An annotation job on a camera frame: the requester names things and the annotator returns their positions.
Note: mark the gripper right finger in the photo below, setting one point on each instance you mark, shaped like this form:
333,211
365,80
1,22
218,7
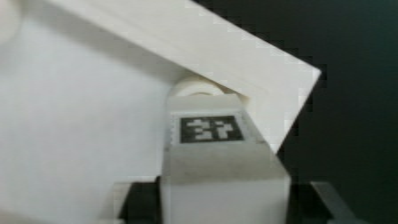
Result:
317,206

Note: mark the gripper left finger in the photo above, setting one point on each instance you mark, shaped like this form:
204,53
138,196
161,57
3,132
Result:
142,210

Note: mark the white table leg grasped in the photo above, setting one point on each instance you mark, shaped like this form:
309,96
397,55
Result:
225,182

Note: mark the white square tabletop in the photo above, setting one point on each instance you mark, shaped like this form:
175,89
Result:
95,56

